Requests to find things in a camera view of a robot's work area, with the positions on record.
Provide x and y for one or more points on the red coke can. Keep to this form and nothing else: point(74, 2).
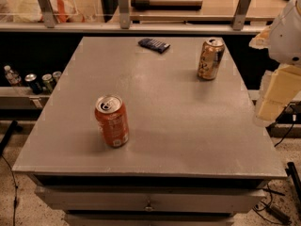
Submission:
point(110, 113)

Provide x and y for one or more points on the left metal rail bracket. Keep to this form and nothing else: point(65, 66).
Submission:
point(48, 15)

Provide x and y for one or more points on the middle metal rail bracket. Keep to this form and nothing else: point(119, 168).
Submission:
point(124, 14)

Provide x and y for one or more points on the silver green soda can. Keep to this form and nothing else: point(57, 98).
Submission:
point(57, 75)

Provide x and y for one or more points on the dark blue soda can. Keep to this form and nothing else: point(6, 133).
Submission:
point(33, 82)

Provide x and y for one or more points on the black bar left floor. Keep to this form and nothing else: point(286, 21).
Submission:
point(7, 135)

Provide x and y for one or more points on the metal rail bracket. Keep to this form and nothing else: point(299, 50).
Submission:
point(48, 15)
point(124, 14)
point(239, 16)

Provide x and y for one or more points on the black bar right floor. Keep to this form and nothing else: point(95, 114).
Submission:
point(292, 171)

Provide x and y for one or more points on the grey cabinet drawer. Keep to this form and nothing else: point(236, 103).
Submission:
point(204, 200)

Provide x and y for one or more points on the metal drawer knob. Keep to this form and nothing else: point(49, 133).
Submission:
point(149, 207)

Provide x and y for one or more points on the gold brown soda can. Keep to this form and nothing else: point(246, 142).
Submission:
point(210, 58)

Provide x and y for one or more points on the black power adapter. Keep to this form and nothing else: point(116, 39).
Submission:
point(278, 214)

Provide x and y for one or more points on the blue rxbar blueberry bar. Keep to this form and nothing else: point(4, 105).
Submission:
point(154, 45)

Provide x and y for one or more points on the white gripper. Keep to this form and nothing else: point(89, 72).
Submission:
point(287, 40)

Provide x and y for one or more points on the black bar floor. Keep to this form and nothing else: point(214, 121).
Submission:
point(7, 135)
point(292, 171)

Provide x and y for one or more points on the white orange plastic bag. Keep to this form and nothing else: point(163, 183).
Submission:
point(34, 11)

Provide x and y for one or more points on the clear plastic water bottle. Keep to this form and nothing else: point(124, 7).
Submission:
point(13, 77)

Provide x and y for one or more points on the right metal rail bracket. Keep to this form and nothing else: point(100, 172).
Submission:
point(239, 16)

